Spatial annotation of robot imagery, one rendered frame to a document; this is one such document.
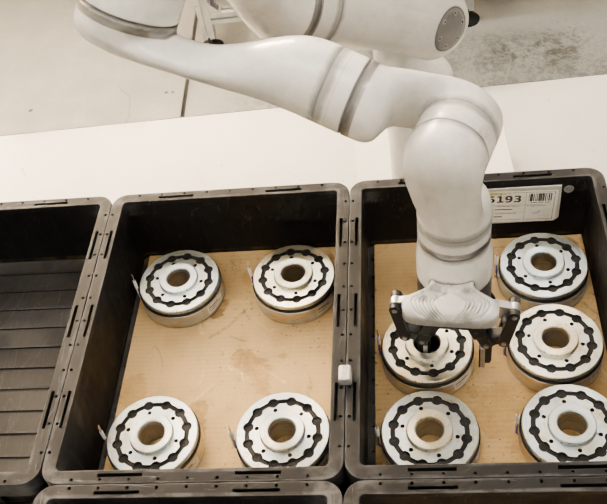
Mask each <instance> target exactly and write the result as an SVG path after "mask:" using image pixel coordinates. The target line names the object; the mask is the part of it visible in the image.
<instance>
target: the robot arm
mask: <svg viewBox="0 0 607 504"><path fill-rule="evenodd" d="M227 2H228V3H229V4H230V5H231V7H232V8H233V9H234V10H235V12H236V13H237V14H238V16H239V17H240V18H241V19H242V21H243V22H244V23H245V24H246V25H247V26H248V28H249V29H250V30H251V31H252V32H254V33H255V34H256V35H257V36H258V37H259V38H261V39H262V40H257V41H251V42H244V43H235V44H222V45H220V44H207V43H202V42H197V41H194V40H191V39H188V38H185V37H182V36H180V35H179V34H177V28H178V24H179V21H180V17H181V14H182V10H183V7H184V3H185V0H76V4H75V9H74V26H75V28H76V30H77V31H78V33H79V34H80V35H81V36H82V37H83V38H84V39H85V40H86V41H88V42H89V43H91V44H93V45H94V46H96V47H98V48H100V49H102V50H104V51H106V52H107V53H109V54H113V55H115V56H118V57H120V58H123V59H126V60H129V61H132V62H135V63H138V64H141V65H144V66H147V67H151V68H154V69H157V70H160V71H164V72H167V73H170V74H173V75H177V76H180V77H183V78H186V79H189V80H193V81H196V82H199V83H203V84H206V85H210V86H213V87H216V88H220V89H224V90H227V91H231V92H234V93H238V94H241V95H244V96H248V97H251V98H254V99H257V100H260V101H263V102H266V103H269V104H272V105H275V106H277V107H280V108H282V109H285V110H287V111H290V112H292V113H294V114H297V115H299V116H301V117H303V118H305V119H307V120H310V121H313V122H314V123H316V124H319V125H321V126H323V127H325V128H328V129H330V130H332V131H334V132H336V133H340V134H341V135H343V136H345V137H348V138H350V139H352V140H355V141H358V142H363V143H367V142H371V141H373V140H374V139H376V138H377V137H378V136H379V135H380V134H381V133H382V132H383V131H384V130H386V129H388V140H389V151H390V161H391V173H392V179H401V178H404V180H405V183H406V186H407V189H408V191H409V194H410V197H411V199H412V202H413V204H414V206H415V208H416V215H417V243H416V269H417V291H416V292H414V293H412V294H410V295H406V296H403V294H402V292H401V291H399V290H393V291H392V292H391V298H390V305H389V312H390V315H391V317H392V320H393V322H394V325H395V327H396V330H397V332H398V335H399V337H400V339H401V340H403V341H408V340H410V339H413V340H415V341H416V343H417V350H418V351H420V352H422V353H431V337H434V335H435V334H436V332H437V331H438V330H439V329H451V328H455V329H460V330H468V331H469V333H470V335H471V336H472V338H473V339H474V340H477V341H478V343H479V366H478V367H485V363H490V361H491V355H492V347H493V346H494V345H497V344H498V345H499V346H501V347H507V346H509V344H510V342H511V339H512V337H513V335H514V332H515V330H516V327H517V325H518V323H519V320H520V312H521V299H520V298H519V297H517V296H512V297H510V298H509V300H508V301H503V300H497V299H496V298H495V296H494V294H493V293H492V292H491V289H492V267H493V245H492V239H491V228H492V203H491V197H490V194H489V191H488V189H487V187H486V186H485V185H484V183H483V179H484V175H485V171H486V168H487V166H488V164H489V161H490V159H491V156H492V154H493V151H494V149H495V146H496V144H497V142H498V140H499V137H500V135H501V132H502V128H503V114H502V111H501V109H500V107H499V105H498V103H497V102H496V101H495V100H494V99H493V97H492V96H491V95H490V94H488V93H487V92H486V91H485V90H483V89H482V88H480V87H479V86H477V85H475V84H473V83H471V82H469V81H466V80H463V79H459V78H455V77H454V75H453V70H452V68H451V66H450V64H449V63H448V61H447V60H446V59H445V58H444V57H443V56H445V55H447V54H448V53H450V52H451V51H452V50H453V49H455V48H456V47H457V46H458V44H459V43H460V42H461V41H462V39H463V37H464V36H465V33H466V31H467V28H468V22H469V14H468V8H467V5H466V3H465V1H464V0H227ZM352 50H372V52H373V58H374V60H372V59H370V58H368V57H366V56H364V55H361V54H359V53H357V52H354V51H352ZM499 318H500V319H501V321H500V323H499V327H497V328H492V327H494V326H496V325H497V324H498V321H499Z"/></svg>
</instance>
